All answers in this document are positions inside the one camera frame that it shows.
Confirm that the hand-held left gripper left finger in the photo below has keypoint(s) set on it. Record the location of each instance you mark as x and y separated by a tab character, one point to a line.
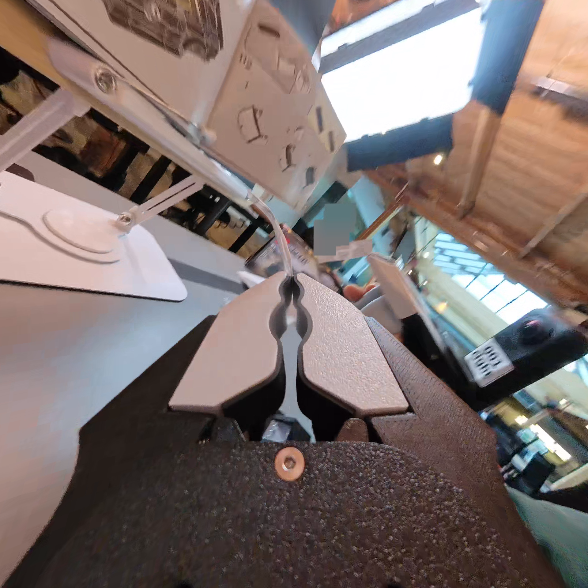
230	358

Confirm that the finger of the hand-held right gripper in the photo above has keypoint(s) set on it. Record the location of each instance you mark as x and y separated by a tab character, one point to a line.
397	289
356	250

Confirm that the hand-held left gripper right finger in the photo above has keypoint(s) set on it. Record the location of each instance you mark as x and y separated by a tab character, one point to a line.
354	358

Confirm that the lego instruction booklet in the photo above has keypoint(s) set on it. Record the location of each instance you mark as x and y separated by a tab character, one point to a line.
230	73

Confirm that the lego set box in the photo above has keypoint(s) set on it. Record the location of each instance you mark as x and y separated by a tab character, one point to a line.
276	257

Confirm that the small black panel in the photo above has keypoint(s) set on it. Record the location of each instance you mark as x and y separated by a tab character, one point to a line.
404	142
510	46

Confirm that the white booklet stand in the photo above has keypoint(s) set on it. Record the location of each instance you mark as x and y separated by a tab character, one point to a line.
92	248

